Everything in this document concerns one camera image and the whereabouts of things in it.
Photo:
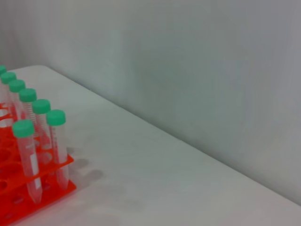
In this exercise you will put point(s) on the green-capped clear test tube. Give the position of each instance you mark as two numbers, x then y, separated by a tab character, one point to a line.
2	70
41	106
23	128
17	86
8	77
55	117
27	95

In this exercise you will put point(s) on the orange test tube rack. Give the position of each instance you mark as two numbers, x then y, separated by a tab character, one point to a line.
70	186

